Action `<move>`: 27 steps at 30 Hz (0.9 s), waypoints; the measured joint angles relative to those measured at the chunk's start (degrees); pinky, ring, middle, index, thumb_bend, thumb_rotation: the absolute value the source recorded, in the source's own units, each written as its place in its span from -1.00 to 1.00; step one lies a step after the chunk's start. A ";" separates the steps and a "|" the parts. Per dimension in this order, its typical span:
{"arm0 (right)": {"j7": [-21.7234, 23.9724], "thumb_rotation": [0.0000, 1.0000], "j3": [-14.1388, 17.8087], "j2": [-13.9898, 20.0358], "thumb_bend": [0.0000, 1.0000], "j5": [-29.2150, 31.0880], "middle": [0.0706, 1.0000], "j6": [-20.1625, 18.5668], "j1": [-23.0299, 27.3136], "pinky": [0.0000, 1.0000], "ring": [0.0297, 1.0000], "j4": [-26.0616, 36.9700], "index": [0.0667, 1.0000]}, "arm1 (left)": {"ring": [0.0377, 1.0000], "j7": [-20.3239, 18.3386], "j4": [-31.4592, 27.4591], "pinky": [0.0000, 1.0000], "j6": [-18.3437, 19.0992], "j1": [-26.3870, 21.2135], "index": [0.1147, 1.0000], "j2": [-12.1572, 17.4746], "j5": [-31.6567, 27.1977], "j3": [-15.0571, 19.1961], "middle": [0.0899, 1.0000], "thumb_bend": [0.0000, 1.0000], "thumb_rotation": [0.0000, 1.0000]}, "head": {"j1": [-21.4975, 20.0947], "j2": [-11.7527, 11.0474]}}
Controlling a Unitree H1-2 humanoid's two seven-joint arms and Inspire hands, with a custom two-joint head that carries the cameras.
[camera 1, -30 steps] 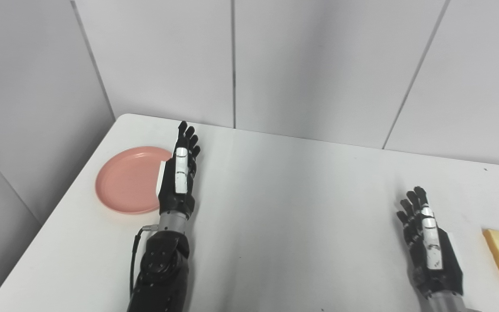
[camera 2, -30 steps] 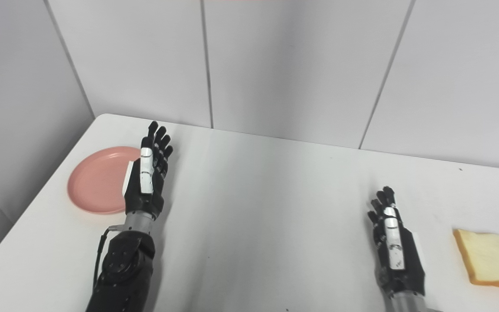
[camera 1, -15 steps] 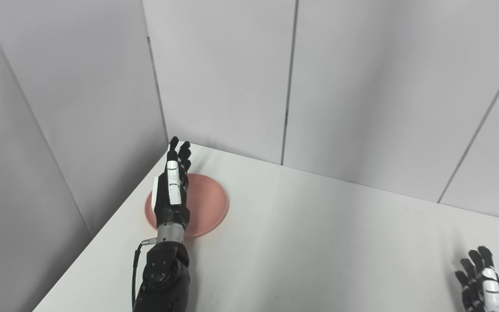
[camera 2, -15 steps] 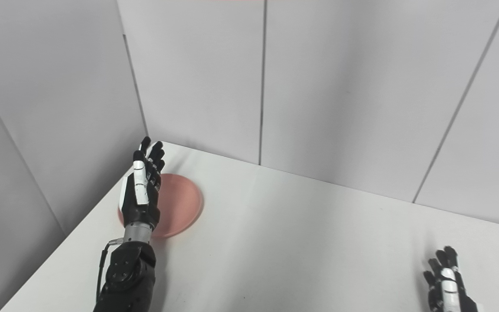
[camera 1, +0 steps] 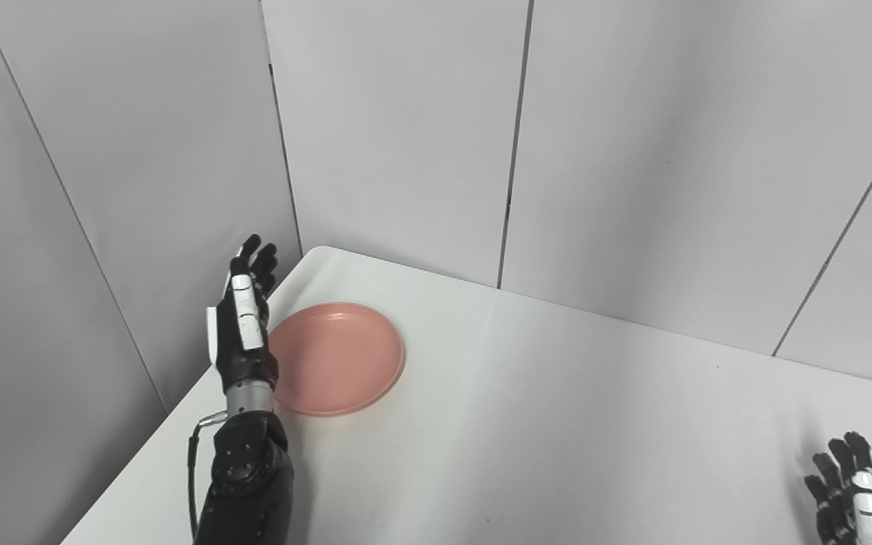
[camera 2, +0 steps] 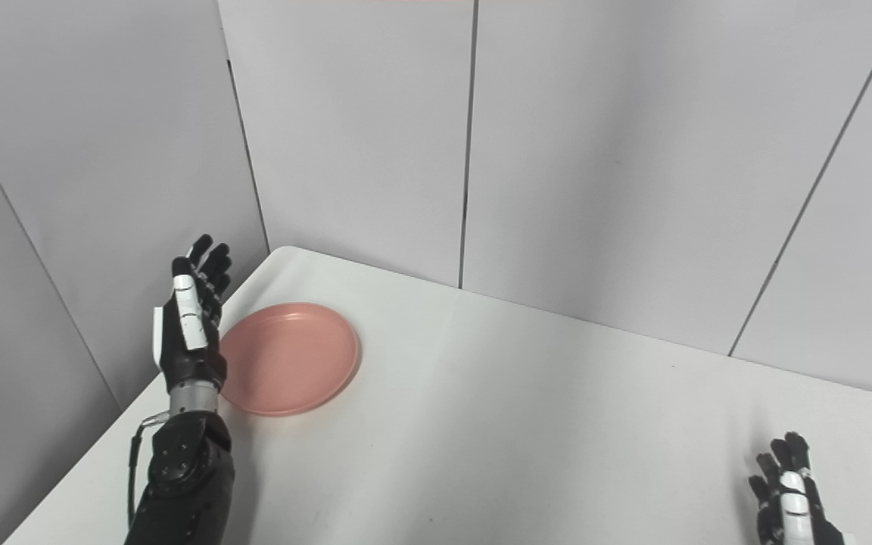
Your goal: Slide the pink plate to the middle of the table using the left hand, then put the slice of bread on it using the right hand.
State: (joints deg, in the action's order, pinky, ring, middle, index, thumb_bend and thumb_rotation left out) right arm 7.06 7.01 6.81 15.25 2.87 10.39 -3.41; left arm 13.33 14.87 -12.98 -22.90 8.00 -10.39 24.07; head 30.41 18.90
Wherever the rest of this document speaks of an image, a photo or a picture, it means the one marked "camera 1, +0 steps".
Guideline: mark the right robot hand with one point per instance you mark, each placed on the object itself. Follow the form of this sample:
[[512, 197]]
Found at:
[[852, 499]]

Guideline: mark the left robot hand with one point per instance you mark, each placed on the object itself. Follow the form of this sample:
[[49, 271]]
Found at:
[[243, 333]]

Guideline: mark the pink plate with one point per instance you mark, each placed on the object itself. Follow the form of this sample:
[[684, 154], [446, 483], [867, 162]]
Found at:
[[337, 359]]

